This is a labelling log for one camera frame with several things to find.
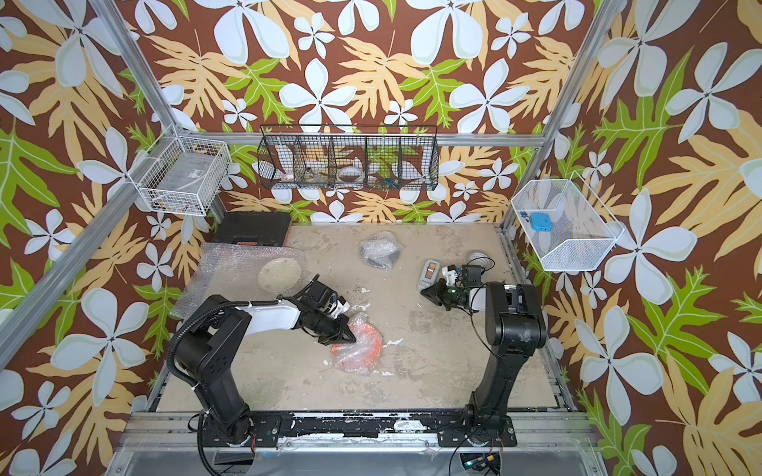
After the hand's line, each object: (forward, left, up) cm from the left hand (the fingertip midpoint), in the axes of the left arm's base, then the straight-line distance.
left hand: (357, 336), depth 89 cm
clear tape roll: (+30, -44, 0) cm, 53 cm away
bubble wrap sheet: (+5, -1, +2) cm, 6 cm away
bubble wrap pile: (+25, +48, 0) cm, 54 cm away
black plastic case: (+46, +45, 0) cm, 64 cm away
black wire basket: (+50, +4, +30) cm, 59 cm away
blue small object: (+25, -54, +24) cm, 65 cm away
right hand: (+16, -21, +1) cm, 27 cm away
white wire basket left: (+36, +52, +33) cm, 71 cm away
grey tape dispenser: (+22, -24, +2) cm, 32 cm away
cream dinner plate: (+22, +29, 0) cm, 37 cm away
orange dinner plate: (-7, -2, +2) cm, 7 cm away
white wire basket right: (+23, -61, +26) cm, 70 cm away
